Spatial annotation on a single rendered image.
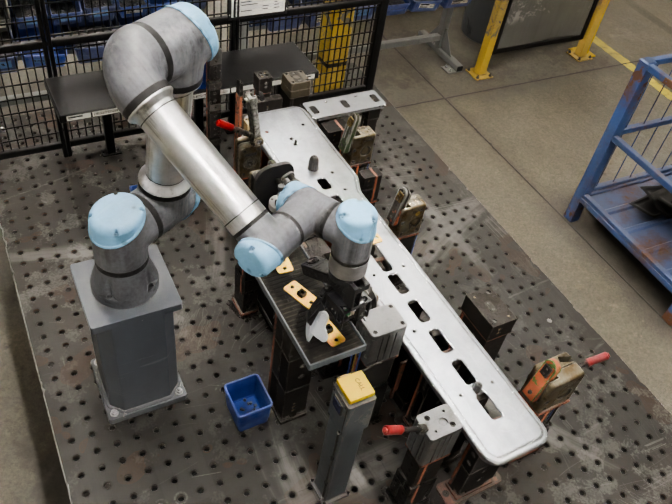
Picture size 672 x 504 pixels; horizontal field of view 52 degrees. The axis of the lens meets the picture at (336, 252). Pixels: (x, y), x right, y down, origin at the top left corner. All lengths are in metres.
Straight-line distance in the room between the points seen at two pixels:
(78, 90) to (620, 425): 1.94
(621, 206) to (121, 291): 2.83
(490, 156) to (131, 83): 3.14
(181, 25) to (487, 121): 3.31
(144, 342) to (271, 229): 0.62
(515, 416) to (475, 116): 2.98
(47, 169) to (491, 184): 2.34
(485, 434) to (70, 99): 1.60
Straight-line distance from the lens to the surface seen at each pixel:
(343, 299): 1.37
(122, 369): 1.77
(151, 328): 1.68
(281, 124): 2.33
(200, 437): 1.89
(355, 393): 1.44
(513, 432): 1.68
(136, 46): 1.24
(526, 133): 4.44
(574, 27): 5.30
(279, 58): 2.62
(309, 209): 1.26
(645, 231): 3.79
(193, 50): 1.31
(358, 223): 1.22
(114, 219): 1.51
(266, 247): 1.18
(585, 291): 3.56
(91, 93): 2.41
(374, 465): 1.89
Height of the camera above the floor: 2.35
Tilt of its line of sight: 45 degrees down
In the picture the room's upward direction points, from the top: 10 degrees clockwise
